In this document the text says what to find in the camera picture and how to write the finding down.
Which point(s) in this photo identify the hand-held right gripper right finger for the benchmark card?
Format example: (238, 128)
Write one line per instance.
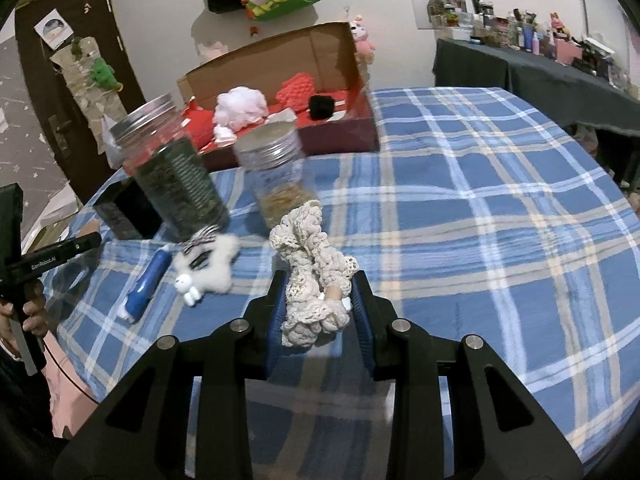
(364, 330)

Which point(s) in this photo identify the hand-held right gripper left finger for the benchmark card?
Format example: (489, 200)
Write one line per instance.
(274, 345)

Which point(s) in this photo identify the cream lace scrunchie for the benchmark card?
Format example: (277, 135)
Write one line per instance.
(305, 250)

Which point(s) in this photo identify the black fluffy scrunchie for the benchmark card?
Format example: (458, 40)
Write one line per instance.
(321, 106)

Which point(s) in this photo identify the cardboard box with red lining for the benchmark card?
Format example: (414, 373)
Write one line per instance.
(325, 60)

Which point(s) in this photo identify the person's left hand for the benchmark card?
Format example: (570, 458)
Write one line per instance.
(35, 310)

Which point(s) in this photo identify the white bunny charm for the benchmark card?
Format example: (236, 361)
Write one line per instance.
(189, 290)

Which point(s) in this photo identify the white fluffy zebra hair clip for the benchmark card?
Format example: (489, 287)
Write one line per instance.
(210, 260)

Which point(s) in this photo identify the dark printed box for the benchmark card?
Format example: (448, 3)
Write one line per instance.
(125, 212)

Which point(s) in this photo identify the blue tube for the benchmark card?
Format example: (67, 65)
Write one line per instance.
(147, 282)

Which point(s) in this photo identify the dark brown door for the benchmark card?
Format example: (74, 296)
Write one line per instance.
(40, 85)

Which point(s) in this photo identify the beige hanging organizer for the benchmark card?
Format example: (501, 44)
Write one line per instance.
(85, 90)

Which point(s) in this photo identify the blue plaid tablecloth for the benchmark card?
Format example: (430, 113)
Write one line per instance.
(475, 210)

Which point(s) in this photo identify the small clear jar metal lid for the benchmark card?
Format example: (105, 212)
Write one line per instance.
(275, 180)

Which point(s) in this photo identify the tall jar with dark contents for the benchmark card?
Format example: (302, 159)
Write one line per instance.
(175, 185)

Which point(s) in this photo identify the green plush toy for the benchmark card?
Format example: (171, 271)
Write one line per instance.
(105, 74)

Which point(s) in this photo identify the photo sheet on door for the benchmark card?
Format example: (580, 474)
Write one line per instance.
(52, 29)

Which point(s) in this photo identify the white fluffy pompom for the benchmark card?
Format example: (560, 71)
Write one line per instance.
(240, 105)

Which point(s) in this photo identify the red knitted scrunchie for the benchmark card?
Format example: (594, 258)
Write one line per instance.
(297, 91)

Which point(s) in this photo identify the large pink plush toy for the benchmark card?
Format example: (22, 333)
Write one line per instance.
(210, 50)

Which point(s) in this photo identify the small pink plush toy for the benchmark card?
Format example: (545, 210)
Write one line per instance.
(362, 40)

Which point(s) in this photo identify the dark cloth covered table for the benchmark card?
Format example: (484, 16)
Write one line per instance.
(525, 80)

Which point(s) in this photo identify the cluttered side table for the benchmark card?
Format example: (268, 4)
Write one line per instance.
(525, 35)

